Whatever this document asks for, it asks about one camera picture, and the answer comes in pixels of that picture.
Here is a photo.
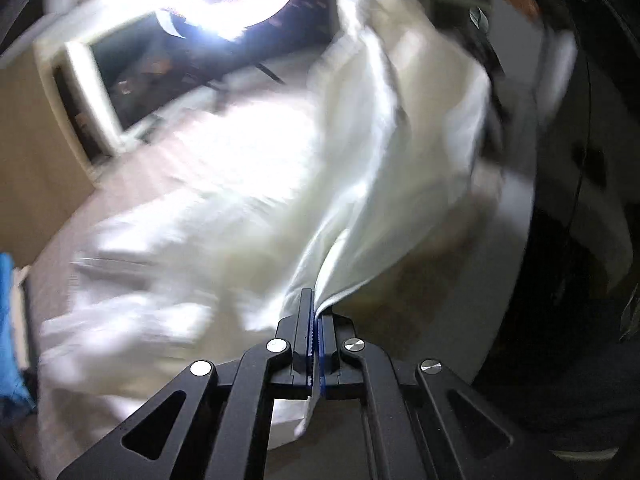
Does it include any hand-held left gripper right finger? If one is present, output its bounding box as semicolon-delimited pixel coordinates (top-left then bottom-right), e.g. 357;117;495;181
316;310;581;480

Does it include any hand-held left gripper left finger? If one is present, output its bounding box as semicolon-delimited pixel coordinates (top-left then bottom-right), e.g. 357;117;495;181
56;287;317;480

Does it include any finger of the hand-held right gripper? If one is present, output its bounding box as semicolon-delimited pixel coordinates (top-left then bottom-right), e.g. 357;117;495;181
462;2;506;86

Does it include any white shirt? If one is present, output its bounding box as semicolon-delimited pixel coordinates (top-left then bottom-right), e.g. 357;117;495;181
37;0;501;453

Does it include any beige plaid mat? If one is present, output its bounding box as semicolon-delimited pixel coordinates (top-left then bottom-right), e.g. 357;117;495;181
22;100;506;411

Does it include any person's dark clothing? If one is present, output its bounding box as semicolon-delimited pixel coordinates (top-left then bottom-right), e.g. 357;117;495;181
530;0;640;461

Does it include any blue cloth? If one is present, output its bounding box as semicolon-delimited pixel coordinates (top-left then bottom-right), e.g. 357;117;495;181
0;252;37;411

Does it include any white window frame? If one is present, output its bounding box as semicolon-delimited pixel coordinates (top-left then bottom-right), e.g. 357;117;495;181
32;5;226;166

